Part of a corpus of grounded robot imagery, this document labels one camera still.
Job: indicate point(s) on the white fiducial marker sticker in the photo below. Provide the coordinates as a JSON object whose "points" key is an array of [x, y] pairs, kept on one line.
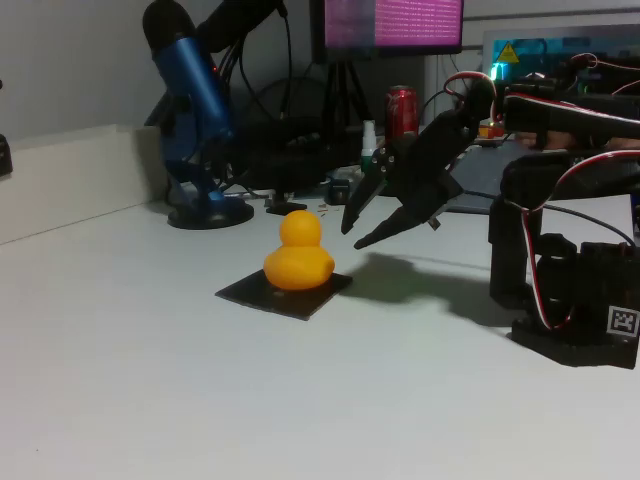
{"points": [[622, 320]]}

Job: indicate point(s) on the small black cube charger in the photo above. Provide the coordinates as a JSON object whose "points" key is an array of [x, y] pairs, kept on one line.
{"points": [[339, 192]]}

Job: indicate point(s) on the person's resting hand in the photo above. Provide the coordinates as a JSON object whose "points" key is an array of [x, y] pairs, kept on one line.
{"points": [[622, 145]]}

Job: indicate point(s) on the white spray bottle green label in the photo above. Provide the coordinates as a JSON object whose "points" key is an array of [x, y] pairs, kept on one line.
{"points": [[368, 145]]}

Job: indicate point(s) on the red cola can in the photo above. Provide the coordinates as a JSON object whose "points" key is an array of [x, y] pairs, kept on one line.
{"points": [[400, 115]]}

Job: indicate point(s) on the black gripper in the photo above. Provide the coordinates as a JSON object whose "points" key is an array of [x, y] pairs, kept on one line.
{"points": [[411, 186]]}

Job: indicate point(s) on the black tripod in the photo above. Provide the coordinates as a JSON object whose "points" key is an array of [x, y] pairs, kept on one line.
{"points": [[342, 85]]}

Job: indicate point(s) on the black square board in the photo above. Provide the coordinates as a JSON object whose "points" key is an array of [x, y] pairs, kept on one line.
{"points": [[305, 302]]}

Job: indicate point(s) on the small black flat stand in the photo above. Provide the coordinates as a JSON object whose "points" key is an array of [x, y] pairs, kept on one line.
{"points": [[285, 209]]}

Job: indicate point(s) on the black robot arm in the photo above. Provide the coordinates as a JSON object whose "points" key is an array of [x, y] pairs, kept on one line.
{"points": [[565, 115]]}

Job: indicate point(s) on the grey desk mat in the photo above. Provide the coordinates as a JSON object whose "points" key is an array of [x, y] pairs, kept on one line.
{"points": [[480, 170]]}

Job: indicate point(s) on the white low ledge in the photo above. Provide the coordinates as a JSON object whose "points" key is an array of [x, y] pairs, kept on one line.
{"points": [[75, 175]]}

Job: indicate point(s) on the monitor with purple screen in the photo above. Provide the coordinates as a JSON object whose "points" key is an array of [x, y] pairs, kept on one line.
{"points": [[400, 25]]}

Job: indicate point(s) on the person's gripping hand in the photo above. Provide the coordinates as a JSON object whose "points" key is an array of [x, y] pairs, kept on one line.
{"points": [[560, 140]]}

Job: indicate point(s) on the yellow rubber duck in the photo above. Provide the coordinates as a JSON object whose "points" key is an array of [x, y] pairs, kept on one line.
{"points": [[297, 265]]}

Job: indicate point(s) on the lit box with warning sticker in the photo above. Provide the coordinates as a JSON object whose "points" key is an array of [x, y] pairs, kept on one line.
{"points": [[530, 55]]}

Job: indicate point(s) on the yellow red hand tool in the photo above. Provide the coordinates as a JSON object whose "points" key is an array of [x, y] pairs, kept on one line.
{"points": [[490, 131]]}

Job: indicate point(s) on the blue desk microphone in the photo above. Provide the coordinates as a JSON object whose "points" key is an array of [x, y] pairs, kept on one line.
{"points": [[195, 85]]}

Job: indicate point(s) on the small black device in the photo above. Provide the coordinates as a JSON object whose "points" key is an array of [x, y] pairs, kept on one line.
{"points": [[5, 155]]}

